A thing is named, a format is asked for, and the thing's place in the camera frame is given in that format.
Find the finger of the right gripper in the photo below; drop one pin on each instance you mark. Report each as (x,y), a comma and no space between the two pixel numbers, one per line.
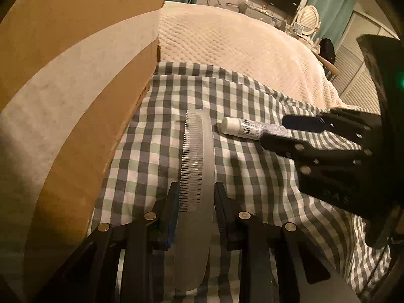
(335,123)
(319,162)

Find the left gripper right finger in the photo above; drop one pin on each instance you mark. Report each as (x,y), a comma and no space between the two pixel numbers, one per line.
(278,263)

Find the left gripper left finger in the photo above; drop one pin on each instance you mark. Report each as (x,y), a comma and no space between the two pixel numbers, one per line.
(114,263)

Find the white glitter tube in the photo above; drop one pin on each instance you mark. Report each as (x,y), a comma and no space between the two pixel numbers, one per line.
(250,129)

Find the translucent grey comb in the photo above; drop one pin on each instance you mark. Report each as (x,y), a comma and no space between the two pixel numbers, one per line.
(196,202)

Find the checkered bed sheet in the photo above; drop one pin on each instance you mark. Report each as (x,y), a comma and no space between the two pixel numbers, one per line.
(147,161)

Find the white louvered wardrobe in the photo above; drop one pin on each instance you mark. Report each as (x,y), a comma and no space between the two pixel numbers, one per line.
(354,84)

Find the wooden dressing table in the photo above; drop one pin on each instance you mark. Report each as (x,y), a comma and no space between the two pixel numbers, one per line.
(331,71)

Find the white vanity mirror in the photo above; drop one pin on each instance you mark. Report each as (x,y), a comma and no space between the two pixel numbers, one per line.
(308,18)

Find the cream quilted blanket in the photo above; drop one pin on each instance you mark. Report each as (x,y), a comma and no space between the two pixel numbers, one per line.
(215,36)

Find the brown cardboard box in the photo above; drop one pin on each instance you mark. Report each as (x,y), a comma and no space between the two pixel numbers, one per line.
(72,74)

